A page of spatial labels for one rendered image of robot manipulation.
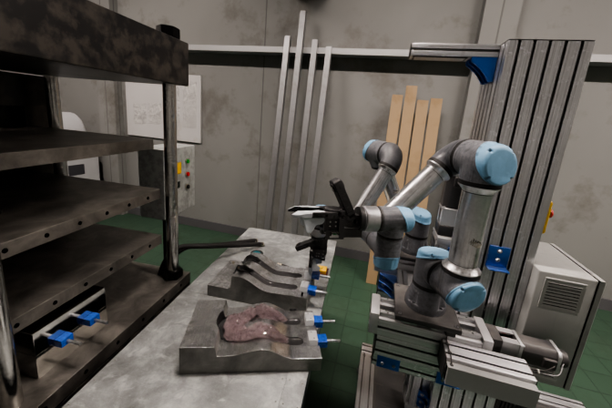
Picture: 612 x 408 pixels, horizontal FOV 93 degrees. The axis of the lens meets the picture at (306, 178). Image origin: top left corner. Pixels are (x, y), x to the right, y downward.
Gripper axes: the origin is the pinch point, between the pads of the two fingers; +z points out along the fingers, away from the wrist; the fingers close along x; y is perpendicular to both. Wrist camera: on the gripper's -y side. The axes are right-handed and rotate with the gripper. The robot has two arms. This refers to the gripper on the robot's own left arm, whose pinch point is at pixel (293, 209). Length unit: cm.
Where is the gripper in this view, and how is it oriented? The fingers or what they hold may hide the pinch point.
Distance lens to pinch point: 80.4
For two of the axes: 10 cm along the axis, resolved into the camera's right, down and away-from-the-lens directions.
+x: -1.9, -0.9, 9.8
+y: -0.6, 9.9, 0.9
